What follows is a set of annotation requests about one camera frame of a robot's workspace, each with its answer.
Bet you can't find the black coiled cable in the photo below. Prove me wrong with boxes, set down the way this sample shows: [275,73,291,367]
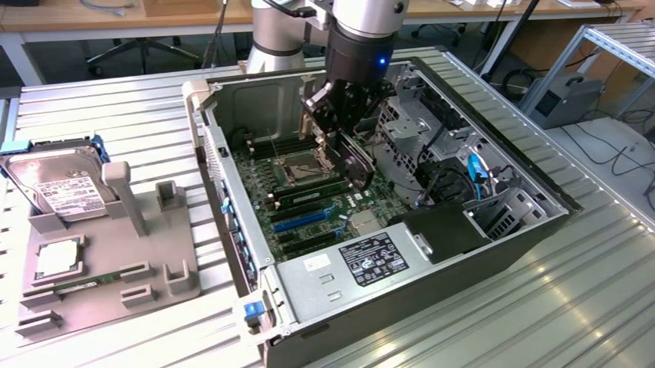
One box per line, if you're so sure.
[503,67,534,97]

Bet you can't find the white boxes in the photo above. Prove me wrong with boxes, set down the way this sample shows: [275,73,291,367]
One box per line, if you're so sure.
[449,0,523,8]

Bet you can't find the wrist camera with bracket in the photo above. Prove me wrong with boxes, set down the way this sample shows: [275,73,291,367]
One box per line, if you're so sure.
[295,0,336,31]

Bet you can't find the graphics card with fan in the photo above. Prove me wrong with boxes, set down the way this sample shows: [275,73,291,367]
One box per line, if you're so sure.
[296,74,379,192]

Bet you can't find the grey unit with handle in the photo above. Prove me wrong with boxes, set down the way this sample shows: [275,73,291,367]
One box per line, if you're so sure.
[531,72,606,130]

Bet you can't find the blue expansion slot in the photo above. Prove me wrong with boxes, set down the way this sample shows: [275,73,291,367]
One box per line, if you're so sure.
[272,212,329,234]

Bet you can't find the black office chair base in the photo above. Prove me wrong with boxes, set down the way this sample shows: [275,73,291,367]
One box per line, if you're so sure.
[83,36,201,77]
[403,21,468,49]

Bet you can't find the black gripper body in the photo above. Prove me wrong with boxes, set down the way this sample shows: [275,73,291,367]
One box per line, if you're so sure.
[325,27,396,86]

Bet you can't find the black open PC case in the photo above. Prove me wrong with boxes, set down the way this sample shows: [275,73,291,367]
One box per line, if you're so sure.
[183,56,584,368]

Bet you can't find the silver CPU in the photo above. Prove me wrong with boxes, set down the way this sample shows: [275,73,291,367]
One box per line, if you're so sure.
[33,240,84,280]

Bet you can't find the CPU socket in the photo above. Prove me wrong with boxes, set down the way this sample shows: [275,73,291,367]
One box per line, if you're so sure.
[275,152,332,187]

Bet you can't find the grey parts rack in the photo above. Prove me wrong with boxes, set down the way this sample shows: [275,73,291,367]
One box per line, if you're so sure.
[12,160,204,348]

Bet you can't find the metal socket cover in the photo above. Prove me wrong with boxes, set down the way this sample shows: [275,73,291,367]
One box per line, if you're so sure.
[315,145,339,170]

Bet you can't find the green RAM stick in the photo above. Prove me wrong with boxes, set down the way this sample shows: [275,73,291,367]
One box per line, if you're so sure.
[23,268,127,299]
[275,185,356,211]

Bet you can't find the black slanted pole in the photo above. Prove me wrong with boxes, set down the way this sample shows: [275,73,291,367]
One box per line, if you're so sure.
[480,0,543,76]

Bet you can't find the silver metal disk bay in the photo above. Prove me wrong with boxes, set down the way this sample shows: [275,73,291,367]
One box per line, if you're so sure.
[380,64,495,162]

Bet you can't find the aluminium profile frame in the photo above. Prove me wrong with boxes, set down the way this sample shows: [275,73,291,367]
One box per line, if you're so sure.
[519,21,655,120]

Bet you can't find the wooden top desk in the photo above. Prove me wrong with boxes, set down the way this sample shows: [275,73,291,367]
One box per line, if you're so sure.
[0,0,647,87]

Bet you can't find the silver hard disk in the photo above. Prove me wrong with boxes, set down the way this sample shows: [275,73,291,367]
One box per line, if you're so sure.
[1,147,111,224]

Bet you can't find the green motherboard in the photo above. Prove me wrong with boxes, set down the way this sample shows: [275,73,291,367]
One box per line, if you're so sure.
[232,128,411,261]

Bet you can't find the silver power supply unit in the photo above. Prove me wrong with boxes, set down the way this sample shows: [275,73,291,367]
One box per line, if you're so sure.
[263,221,437,327]

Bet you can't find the silver chipset heatsink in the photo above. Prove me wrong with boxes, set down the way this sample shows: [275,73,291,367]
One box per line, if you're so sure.
[348,212,384,235]

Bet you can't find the perforated metal disk bay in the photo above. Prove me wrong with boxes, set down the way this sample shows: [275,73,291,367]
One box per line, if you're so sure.
[463,187,543,241]

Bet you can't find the black plastic duct box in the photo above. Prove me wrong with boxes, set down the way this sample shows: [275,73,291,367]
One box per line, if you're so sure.
[387,202,489,265]

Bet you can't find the light blue network cable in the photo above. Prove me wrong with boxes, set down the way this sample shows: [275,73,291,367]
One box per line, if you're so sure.
[80,0,139,17]

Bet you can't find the blue disk carrier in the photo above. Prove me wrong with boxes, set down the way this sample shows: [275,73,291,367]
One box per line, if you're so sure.
[0,129,112,181]

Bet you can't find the long black expansion slot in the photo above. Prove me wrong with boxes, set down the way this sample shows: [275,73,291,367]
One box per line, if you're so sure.
[279,231,340,257]

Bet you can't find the blue flat wire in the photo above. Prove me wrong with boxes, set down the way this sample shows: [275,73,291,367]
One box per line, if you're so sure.
[464,152,488,201]

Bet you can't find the brown cardboard box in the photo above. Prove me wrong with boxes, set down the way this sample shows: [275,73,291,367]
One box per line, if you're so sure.
[140,0,219,18]

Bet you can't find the thin metal locking lever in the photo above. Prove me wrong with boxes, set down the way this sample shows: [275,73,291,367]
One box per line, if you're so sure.
[267,129,281,162]

